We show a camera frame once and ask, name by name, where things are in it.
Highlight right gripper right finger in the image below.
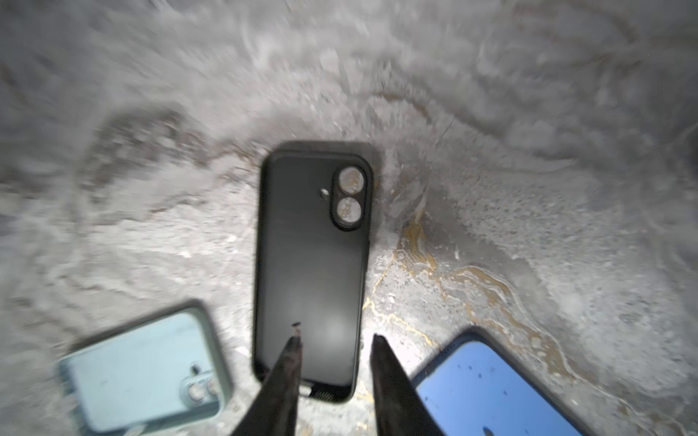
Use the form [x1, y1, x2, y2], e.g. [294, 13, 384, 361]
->
[370, 334, 444, 435]

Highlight light green phone case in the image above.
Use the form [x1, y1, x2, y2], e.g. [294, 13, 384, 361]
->
[57, 300, 233, 435]

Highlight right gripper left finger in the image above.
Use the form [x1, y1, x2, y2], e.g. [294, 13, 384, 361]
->
[231, 335, 303, 436]

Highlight black phone case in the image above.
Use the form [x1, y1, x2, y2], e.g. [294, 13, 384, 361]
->
[252, 141, 374, 403]

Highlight blue phone case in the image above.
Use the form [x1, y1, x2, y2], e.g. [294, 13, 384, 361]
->
[412, 327, 594, 435]

